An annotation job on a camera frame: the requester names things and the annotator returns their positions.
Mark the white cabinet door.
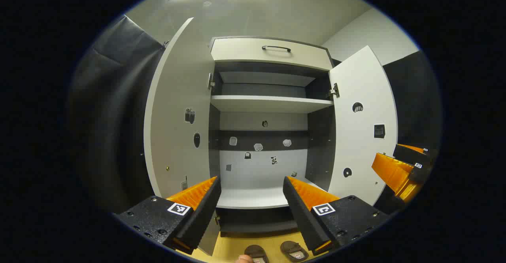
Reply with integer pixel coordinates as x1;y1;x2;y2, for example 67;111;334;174
328;45;398;206
143;17;222;255

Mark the white cabinet drawer front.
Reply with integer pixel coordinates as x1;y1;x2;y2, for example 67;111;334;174
210;38;334;72

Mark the white and grey shoe cabinet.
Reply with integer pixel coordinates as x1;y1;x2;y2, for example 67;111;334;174
208;36;336;238

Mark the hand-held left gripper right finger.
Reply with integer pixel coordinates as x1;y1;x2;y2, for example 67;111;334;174
283;176;392;256

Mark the black backdrop cloth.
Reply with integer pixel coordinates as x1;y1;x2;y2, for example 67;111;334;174
374;51;442;216
69;15;166;214

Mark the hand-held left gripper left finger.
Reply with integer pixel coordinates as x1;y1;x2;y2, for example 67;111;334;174
115;176;222;255

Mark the white cabinet shelf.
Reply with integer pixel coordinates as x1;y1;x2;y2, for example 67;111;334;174
210;95;334;114

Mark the brown fuzzy shoe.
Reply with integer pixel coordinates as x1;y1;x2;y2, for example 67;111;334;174
244;244;269;263
280;240;309;263

